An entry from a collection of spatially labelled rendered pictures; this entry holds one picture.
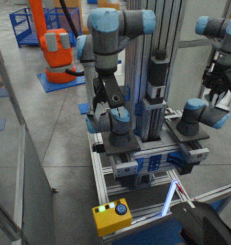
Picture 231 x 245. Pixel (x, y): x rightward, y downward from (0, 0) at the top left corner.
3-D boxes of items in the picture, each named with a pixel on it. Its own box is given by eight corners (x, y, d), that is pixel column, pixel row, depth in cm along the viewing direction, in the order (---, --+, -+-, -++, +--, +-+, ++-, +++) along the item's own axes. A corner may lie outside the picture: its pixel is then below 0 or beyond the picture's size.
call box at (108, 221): (98, 239, 85) (97, 229, 78) (93, 218, 92) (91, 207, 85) (131, 227, 89) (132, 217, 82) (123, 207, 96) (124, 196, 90)
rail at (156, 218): (103, 245, 100) (103, 239, 94) (101, 237, 102) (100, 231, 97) (235, 194, 123) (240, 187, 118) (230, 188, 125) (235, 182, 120)
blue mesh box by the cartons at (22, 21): (17, 48, 606) (7, 13, 544) (31, 37, 705) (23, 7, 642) (45, 48, 607) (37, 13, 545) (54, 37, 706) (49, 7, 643)
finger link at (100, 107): (93, 116, 73) (101, 95, 69) (98, 125, 69) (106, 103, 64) (86, 115, 72) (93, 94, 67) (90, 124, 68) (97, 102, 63)
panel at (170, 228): (111, 272, 143) (110, 239, 101) (111, 270, 144) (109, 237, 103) (200, 234, 164) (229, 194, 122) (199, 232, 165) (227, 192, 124)
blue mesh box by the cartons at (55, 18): (49, 47, 614) (41, 13, 551) (59, 36, 711) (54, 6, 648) (75, 47, 611) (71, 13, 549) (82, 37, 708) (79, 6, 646)
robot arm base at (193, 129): (172, 123, 138) (175, 112, 132) (191, 120, 141) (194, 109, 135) (182, 137, 127) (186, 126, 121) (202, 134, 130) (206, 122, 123)
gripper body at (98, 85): (112, 90, 71) (112, 58, 63) (120, 101, 65) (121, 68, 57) (93, 93, 69) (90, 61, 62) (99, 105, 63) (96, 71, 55)
